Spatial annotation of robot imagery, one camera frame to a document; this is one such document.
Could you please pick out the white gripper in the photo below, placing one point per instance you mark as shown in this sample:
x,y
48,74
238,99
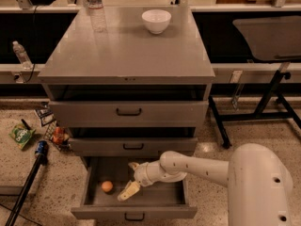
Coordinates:
x,y
141,174

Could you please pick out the orange fruit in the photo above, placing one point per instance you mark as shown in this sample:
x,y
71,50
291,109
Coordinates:
x,y
107,186

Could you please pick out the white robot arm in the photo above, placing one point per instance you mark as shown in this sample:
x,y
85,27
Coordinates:
x,y
258,183

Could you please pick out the grey bottom drawer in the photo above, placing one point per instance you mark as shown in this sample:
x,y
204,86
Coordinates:
x,y
160,201

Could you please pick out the grey drawer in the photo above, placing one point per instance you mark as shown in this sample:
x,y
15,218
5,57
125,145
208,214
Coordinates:
x,y
129,114
160,201
130,146

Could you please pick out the grey middle drawer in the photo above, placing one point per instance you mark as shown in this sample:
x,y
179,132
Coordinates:
x,y
130,146

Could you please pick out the grey top drawer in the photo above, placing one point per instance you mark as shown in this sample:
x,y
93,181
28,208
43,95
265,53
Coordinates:
x,y
129,114

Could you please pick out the grey drawer cabinet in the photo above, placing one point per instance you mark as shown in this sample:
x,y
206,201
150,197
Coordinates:
x,y
126,63

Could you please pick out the black pole with blue clamp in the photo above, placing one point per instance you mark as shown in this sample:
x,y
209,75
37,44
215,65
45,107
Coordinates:
x,y
41,159

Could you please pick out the dark snack packet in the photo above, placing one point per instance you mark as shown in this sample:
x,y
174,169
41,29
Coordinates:
x,y
45,114

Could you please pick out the green snack bag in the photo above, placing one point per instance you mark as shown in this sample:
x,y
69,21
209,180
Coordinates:
x,y
21,135

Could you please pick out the white ceramic bowl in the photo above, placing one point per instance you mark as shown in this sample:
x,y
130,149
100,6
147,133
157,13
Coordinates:
x,y
156,20

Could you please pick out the clear water bottle on ledge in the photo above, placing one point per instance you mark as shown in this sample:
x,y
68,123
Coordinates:
x,y
22,55

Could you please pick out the clear water bottle on cabinet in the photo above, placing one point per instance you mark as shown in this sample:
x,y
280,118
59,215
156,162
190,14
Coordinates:
x,y
97,15

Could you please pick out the grey tray table top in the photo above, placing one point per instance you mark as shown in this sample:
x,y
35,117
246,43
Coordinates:
x,y
272,38

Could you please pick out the wire basket with items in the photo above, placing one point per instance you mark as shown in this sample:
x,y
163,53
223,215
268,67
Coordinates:
x,y
58,137

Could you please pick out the black table stand frame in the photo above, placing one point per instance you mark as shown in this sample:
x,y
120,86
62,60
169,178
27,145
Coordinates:
x,y
258,114

